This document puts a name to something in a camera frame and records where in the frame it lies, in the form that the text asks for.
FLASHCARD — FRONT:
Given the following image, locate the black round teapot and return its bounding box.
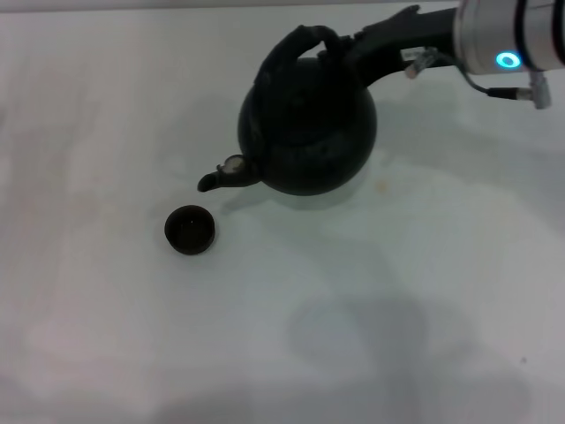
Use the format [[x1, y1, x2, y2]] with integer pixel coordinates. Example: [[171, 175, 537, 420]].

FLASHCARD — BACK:
[[196, 24, 379, 198]]

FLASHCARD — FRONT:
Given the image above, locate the grey cable with metal connector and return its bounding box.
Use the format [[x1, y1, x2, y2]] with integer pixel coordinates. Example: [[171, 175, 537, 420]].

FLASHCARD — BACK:
[[458, 61, 554, 111]]

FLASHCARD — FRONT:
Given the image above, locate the dark brown teacup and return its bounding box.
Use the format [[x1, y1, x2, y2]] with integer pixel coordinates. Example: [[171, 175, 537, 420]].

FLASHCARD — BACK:
[[163, 204, 218, 256]]

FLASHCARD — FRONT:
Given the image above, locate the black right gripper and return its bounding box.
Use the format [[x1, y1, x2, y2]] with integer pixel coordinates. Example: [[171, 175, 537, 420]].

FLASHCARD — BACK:
[[337, 4, 461, 90]]

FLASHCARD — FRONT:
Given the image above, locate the clear network plug cable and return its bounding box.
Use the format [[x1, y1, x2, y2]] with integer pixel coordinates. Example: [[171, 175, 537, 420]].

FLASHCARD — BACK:
[[404, 47, 439, 81]]

